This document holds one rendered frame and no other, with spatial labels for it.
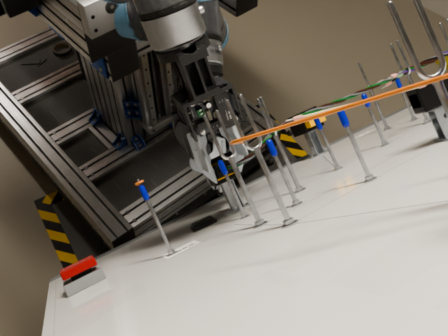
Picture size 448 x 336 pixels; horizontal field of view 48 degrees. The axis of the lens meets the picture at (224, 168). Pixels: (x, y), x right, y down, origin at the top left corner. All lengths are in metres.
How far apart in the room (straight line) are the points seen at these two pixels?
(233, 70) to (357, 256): 2.43
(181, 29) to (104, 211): 1.33
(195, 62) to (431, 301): 0.45
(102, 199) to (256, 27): 1.54
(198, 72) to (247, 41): 2.31
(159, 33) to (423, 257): 0.44
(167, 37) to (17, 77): 1.95
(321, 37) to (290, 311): 2.76
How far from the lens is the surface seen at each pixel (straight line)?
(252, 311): 0.32
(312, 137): 1.11
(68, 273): 0.73
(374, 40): 3.06
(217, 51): 0.89
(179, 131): 0.71
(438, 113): 0.64
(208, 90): 0.64
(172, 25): 0.63
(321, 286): 0.31
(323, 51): 2.91
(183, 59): 0.62
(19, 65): 2.62
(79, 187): 1.99
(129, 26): 1.03
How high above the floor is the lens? 1.76
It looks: 51 degrees down
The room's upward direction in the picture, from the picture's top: straight up
